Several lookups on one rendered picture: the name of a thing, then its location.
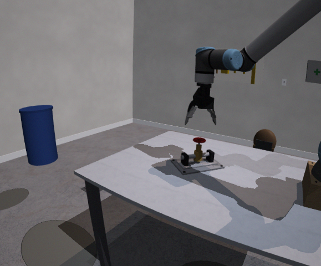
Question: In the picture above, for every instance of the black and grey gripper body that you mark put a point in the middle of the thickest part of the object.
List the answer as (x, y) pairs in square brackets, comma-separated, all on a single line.
[(205, 101)]

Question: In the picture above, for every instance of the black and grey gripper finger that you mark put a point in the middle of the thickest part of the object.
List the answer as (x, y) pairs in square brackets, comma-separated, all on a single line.
[(191, 110), (212, 112)]

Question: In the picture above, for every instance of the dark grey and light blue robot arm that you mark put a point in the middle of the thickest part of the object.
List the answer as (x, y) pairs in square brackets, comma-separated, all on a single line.
[(207, 59)]

